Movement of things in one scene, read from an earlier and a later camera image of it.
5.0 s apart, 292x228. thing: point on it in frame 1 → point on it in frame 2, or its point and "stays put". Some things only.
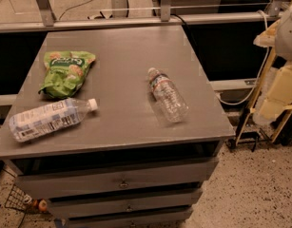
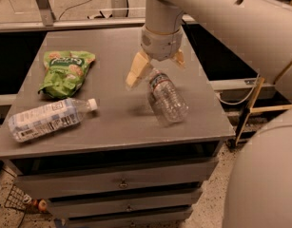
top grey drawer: (88, 182) stays put
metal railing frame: (49, 21) stays put
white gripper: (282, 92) → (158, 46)
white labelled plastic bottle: (49, 120) stays put
